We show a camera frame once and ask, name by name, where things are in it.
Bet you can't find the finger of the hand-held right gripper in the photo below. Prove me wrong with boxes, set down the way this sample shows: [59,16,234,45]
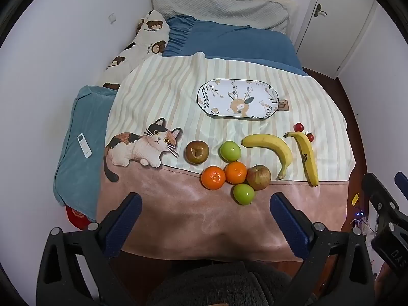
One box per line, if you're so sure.
[361,172,400,222]
[394,171,408,196]

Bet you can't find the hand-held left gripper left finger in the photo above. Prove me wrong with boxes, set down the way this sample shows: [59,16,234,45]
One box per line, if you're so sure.
[36,192,143,306]

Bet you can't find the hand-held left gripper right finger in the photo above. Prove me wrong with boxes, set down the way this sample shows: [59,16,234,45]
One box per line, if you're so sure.
[269,192,375,306]

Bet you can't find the green apple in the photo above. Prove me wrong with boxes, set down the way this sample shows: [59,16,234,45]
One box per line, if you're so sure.
[233,183,256,205]
[219,140,242,162]

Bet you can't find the orange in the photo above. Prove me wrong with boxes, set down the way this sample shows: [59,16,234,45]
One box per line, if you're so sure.
[225,161,248,185]
[201,166,226,191]

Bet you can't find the oval floral deer tray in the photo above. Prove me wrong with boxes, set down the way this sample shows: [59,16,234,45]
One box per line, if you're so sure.
[196,78,280,120]

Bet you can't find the red patterned object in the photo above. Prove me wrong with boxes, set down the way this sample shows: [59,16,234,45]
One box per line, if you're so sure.
[65,206,91,230]

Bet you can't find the red apple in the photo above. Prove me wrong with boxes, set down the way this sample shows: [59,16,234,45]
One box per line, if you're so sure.
[247,164,272,191]

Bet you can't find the yellow banana with sticker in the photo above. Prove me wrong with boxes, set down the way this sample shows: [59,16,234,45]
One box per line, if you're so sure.
[284,131,320,187]

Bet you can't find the teal cushion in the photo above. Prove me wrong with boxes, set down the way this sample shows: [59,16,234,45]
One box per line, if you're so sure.
[54,85,118,222]

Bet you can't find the curved yellow banana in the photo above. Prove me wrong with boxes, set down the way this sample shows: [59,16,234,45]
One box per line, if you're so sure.
[240,133,293,180]

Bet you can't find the white remote control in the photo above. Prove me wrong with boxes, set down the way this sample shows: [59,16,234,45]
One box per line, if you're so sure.
[77,133,92,159]

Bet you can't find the dark fleece clothing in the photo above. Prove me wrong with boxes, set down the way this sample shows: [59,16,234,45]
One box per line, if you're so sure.
[145,261,319,306]

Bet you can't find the dark brown apple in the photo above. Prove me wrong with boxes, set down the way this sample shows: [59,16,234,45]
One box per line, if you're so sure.
[186,140,210,165]

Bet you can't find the striped cat print blanket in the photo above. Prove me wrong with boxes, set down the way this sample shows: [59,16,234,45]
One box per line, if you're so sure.
[96,52,356,262]

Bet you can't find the white door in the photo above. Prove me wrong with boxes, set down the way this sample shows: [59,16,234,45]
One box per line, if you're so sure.
[293,0,377,80]

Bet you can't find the white bear print pillow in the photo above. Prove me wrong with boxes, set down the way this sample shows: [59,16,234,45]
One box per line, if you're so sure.
[99,9,170,91]

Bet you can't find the blue ruffled pillow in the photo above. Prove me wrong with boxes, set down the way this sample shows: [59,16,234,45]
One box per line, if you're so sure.
[162,15,310,77]

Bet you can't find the grey textured pillow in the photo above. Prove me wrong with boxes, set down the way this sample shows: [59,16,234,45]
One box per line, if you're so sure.
[150,0,298,35]

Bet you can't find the tangled cable with lights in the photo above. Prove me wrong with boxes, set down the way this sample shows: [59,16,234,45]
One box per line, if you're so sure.
[349,209,378,239]

